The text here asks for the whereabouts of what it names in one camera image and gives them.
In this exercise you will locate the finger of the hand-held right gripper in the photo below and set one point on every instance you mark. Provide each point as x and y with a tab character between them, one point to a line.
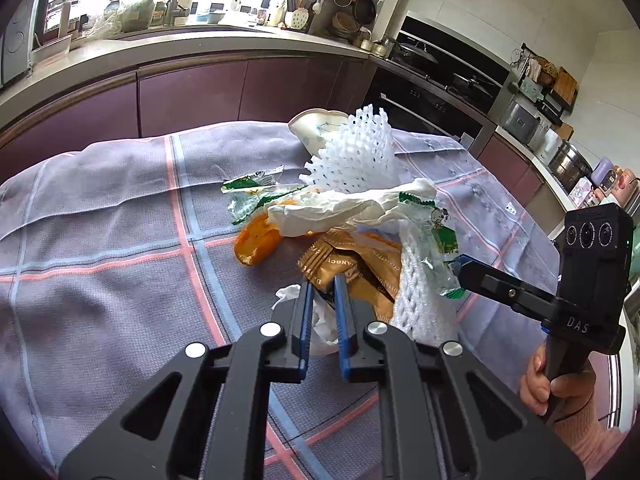
500	287

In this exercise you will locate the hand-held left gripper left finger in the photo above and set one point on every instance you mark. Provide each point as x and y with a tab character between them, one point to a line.
302	332

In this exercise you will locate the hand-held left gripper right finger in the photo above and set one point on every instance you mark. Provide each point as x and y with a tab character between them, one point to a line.
342	332

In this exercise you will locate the white tissue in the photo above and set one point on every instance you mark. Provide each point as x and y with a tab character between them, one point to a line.
325	327
340	210

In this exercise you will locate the gold brown snack wrapper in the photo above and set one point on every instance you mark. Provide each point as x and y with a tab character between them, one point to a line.
325	262
375	260

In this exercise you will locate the green snack wrapper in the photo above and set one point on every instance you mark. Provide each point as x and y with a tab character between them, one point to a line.
245	200
440	235

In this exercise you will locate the white foam fruit net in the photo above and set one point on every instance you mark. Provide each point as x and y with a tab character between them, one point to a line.
350	155
425	305

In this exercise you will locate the person's right forearm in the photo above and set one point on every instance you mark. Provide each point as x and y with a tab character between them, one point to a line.
585	445

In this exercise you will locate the person's right hand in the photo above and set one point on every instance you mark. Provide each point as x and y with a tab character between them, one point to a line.
532	385

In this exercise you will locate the orange peel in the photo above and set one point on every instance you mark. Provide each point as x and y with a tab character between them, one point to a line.
257	242

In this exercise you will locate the round steel pot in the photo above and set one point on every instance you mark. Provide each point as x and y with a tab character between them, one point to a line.
567	164

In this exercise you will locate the square steel container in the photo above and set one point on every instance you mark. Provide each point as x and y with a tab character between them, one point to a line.
520	121

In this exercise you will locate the wooden cutting board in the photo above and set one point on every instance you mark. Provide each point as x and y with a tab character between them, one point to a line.
566	85

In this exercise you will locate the plaid purple tablecloth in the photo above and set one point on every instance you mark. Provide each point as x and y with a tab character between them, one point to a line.
125	270

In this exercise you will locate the black built-in oven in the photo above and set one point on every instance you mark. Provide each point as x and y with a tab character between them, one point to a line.
420	110

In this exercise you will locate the crushed dotted paper cup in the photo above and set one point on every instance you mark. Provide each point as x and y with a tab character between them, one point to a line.
312	127

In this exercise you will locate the black integrated stove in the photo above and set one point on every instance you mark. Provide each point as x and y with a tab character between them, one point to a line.
450	55

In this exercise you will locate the purple kitchen cabinets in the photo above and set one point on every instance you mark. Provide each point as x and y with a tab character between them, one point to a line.
190	95

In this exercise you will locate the small steel pots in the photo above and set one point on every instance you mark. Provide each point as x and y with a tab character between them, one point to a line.
369	44

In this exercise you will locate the stack of bowls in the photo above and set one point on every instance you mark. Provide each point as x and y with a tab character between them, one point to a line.
345	22

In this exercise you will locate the grey kitchen counter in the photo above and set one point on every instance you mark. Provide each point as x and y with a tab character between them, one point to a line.
200	42

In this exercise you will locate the black frying pan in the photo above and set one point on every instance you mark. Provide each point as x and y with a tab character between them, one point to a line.
365	10

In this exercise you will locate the white dotted scoop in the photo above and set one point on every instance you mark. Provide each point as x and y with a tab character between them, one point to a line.
299	18

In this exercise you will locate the white utensil holder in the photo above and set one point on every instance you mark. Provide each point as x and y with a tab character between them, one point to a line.
290	12

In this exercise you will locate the pale blue bowl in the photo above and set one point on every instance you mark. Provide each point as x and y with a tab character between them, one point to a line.
210	16

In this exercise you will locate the plastic bag of vegetables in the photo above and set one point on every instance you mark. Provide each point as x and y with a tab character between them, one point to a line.
135	14

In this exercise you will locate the white plastic container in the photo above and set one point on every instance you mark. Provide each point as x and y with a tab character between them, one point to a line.
50	50

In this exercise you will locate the black wall rack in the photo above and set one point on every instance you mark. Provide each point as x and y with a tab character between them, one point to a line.
542	80

